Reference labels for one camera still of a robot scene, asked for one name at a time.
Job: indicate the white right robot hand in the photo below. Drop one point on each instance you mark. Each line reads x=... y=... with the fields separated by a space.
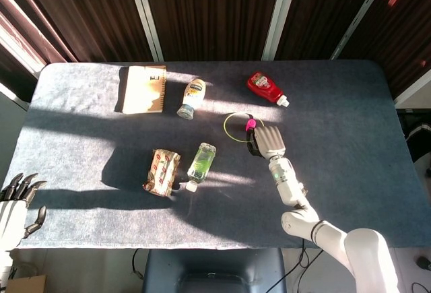
x=269 y=141

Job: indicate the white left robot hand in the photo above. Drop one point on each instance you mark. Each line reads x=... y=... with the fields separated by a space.
x=11 y=219

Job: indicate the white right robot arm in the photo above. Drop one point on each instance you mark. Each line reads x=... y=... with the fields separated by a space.
x=289 y=178

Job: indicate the pink plastic cylinder peg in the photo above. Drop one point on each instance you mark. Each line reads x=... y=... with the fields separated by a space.
x=250 y=124

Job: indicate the red ketchup squeeze bottle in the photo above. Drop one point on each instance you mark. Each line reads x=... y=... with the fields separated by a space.
x=262 y=86

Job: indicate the brown cardboard box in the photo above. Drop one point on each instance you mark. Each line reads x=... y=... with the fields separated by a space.
x=27 y=284

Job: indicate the clear green-label drink bottle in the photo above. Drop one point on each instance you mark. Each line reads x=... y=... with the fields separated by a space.
x=201 y=165

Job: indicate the blue-grey table cloth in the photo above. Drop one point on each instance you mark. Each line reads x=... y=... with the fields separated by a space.
x=336 y=104

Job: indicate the cream mayonnaise squeeze bottle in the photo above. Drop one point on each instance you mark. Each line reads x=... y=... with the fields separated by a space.
x=193 y=94

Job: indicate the beige red-print snack wrapper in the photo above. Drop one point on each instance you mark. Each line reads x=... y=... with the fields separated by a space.
x=161 y=171

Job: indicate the tan spiral notebook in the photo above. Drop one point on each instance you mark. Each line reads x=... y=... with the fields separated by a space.
x=141 y=91

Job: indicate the dark brown curtain panel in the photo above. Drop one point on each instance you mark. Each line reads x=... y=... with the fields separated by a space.
x=84 y=13
x=404 y=37
x=212 y=13
x=320 y=10

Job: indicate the black equipment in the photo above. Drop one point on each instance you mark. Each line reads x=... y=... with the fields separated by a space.
x=417 y=145

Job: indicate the small black round object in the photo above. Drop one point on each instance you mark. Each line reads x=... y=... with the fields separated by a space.
x=422 y=262

